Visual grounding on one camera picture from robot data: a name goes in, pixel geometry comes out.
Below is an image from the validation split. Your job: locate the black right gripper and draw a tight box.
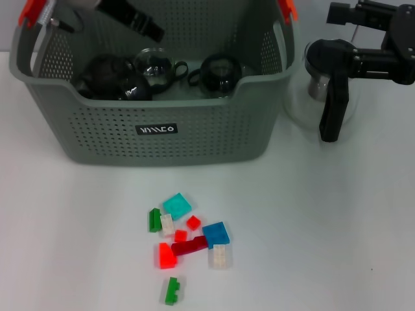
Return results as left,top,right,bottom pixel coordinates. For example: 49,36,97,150
326,1,415,86

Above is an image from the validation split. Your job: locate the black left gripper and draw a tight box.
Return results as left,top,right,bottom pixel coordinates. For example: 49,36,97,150
95,0,165,43

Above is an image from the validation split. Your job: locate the glass teacup with black base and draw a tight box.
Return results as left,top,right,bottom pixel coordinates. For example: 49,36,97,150
118,75,154,101
133,47,189,95
187,53,243,98

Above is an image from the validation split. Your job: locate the glass carafe with black lid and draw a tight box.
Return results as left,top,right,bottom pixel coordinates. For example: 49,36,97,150
285,38,361,143

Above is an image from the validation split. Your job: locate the blue toy plate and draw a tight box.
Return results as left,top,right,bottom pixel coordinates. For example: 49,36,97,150
201,222,231,249

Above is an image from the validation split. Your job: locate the long dark red toy brick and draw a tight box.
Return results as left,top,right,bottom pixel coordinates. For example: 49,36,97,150
171,235,208,257

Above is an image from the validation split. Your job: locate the large clear toy brick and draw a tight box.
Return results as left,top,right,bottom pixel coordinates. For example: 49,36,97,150
207,244,233,270

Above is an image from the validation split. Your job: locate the metal connector on left arm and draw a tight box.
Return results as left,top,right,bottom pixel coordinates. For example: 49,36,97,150
48,17,76,33

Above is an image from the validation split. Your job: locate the grey perforated storage basket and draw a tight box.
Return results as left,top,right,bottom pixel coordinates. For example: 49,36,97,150
8,0,301,168

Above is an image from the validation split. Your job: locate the dark clay teapot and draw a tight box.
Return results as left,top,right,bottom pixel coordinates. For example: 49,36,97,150
77,53,137,98

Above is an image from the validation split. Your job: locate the teal square toy plate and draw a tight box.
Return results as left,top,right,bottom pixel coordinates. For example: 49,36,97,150
161,192,193,222

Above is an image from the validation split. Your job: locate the dark green toy brick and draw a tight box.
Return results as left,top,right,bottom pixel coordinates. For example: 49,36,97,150
148,207,163,233

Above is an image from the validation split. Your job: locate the small clear toy brick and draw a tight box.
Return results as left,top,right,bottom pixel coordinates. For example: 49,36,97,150
160,213,176,237

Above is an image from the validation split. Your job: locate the bright orange-red toy brick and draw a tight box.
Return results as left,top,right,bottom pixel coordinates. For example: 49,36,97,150
158,242,178,270

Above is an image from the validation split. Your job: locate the green stepped toy brick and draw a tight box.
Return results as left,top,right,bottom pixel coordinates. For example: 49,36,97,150
164,277,182,306

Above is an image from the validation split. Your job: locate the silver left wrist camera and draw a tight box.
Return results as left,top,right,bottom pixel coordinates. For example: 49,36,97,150
38,0,56,25

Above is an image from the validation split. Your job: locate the orange basket handle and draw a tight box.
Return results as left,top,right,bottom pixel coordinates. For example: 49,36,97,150
18,0,298,29

